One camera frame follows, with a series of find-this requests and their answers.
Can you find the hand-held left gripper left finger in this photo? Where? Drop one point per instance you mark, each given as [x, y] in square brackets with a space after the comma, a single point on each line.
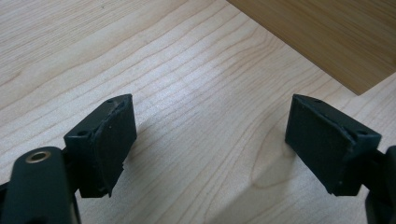
[106, 146]

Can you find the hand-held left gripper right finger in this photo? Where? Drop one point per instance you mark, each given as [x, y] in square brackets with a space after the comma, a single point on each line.
[323, 146]

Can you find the brown wooden board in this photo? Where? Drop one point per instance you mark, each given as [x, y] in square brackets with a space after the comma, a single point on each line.
[330, 34]

